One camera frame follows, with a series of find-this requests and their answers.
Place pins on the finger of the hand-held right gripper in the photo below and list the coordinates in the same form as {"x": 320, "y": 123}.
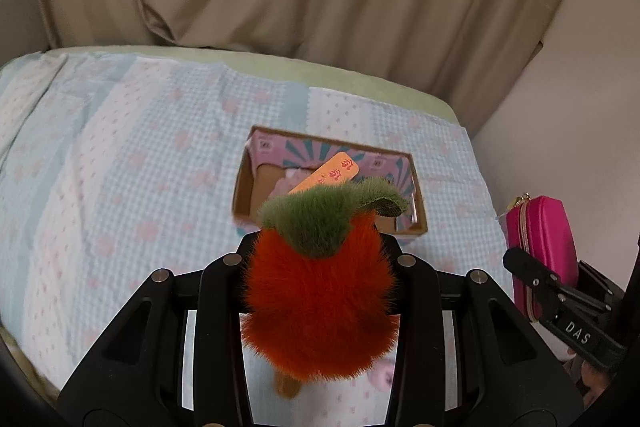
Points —
{"x": 560, "y": 307}
{"x": 597, "y": 279}

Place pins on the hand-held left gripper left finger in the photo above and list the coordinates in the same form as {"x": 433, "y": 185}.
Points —
{"x": 218, "y": 302}

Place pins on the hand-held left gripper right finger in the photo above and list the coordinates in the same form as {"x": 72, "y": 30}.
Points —
{"x": 421, "y": 304}

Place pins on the magenta zipper pouch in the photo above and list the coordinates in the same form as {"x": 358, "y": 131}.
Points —
{"x": 542, "y": 237}

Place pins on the orange plush fruit toy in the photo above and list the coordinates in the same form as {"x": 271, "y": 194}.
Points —
{"x": 320, "y": 279}

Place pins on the cardboard box with purple lining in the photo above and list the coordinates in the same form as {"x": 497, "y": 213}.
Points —
{"x": 330, "y": 157}

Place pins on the person's right hand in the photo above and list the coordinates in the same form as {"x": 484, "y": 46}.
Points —
{"x": 589, "y": 379}

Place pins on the pale pink plush toy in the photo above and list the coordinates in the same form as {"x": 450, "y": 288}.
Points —
{"x": 292, "y": 181}

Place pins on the orange paper tag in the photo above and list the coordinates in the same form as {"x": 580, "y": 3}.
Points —
{"x": 325, "y": 172}

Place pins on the blue white checked blanket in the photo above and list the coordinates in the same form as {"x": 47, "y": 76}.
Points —
{"x": 125, "y": 167}

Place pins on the light green bed sheet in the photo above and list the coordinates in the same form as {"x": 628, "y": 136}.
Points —
{"x": 380, "y": 82}

